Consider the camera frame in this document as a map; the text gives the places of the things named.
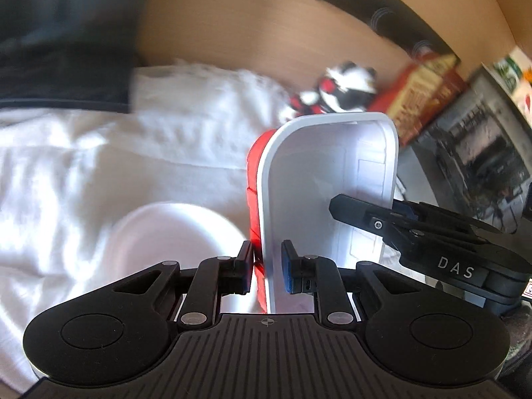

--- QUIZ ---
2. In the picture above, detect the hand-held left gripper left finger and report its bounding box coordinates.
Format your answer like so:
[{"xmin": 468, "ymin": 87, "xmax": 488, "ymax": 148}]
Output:
[{"xmin": 110, "ymin": 240, "xmax": 255, "ymax": 329}]

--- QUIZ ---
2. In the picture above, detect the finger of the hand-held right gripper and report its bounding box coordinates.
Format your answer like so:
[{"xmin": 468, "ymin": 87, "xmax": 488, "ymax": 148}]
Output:
[
  {"xmin": 330, "ymin": 194, "xmax": 425, "ymax": 255},
  {"xmin": 391, "ymin": 199, "xmax": 504, "ymax": 234}
]

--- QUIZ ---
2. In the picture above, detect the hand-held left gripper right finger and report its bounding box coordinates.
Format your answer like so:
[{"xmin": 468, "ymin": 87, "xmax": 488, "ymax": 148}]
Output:
[{"xmin": 281, "ymin": 240, "xmax": 416, "ymax": 328}]

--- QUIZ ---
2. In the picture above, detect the red rectangular foil tray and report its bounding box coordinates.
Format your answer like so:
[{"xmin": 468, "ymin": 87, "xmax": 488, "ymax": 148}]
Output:
[{"xmin": 245, "ymin": 112, "xmax": 400, "ymax": 314}]

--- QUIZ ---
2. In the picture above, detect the white paper bowl orange label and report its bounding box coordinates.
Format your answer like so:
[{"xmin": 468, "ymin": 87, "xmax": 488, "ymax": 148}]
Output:
[{"xmin": 110, "ymin": 203, "xmax": 250, "ymax": 260}]

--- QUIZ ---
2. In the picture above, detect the white computer case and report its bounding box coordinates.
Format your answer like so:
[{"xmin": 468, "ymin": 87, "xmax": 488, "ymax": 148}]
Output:
[{"xmin": 397, "ymin": 46, "xmax": 532, "ymax": 258}]

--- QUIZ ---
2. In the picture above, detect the red snack bag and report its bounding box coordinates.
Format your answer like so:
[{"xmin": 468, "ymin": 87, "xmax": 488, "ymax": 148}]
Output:
[{"xmin": 370, "ymin": 52, "xmax": 470, "ymax": 146}]

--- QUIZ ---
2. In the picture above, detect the panda figurine red suit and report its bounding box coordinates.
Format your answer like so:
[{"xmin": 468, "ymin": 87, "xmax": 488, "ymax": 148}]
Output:
[{"xmin": 279, "ymin": 62, "xmax": 378, "ymax": 119}]

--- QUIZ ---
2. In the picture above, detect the black patterned strip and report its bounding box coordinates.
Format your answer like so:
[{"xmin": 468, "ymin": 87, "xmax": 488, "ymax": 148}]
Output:
[{"xmin": 255, "ymin": 0, "xmax": 463, "ymax": 67}]

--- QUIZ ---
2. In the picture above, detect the white knitted cloth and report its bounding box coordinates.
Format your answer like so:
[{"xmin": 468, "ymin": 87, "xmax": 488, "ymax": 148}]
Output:
[{"xmin": 0, "ymin": 60, "xmax": 300, "ymax": 383}]

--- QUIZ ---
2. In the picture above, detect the dark computer monitor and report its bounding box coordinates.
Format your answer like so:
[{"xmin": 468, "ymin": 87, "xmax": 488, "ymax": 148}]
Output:
[{"xmin": 0, "ymin": 0, "xmax": 144, "ymax": 113}]

